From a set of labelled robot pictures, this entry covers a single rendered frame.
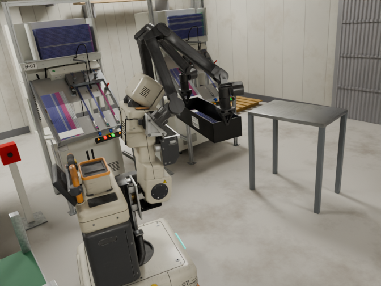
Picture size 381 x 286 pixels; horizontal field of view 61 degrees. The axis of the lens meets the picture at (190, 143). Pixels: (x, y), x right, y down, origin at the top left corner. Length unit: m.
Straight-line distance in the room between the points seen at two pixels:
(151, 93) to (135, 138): 0.26
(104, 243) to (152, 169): 0.46
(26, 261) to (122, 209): 0.60
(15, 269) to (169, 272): 1.02
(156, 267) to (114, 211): 0.53
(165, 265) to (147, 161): 0.65
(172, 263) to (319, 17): 4.32
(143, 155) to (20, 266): 0.88
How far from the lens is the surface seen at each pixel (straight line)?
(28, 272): 1.23
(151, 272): 2.07
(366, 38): 5.10
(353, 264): 2.59
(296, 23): 5.70
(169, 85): 1.64
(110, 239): 1.81
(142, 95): 1.72
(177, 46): 1.69
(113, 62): 6.64
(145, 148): 1.84
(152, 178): 1.87
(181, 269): 2.06
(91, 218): 1.72
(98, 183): 1.81
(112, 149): 3.63
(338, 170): 3.23
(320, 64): 5.52
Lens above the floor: 1.67
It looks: 22 degrees down
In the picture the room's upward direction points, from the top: 6 degrees counter-clockwise
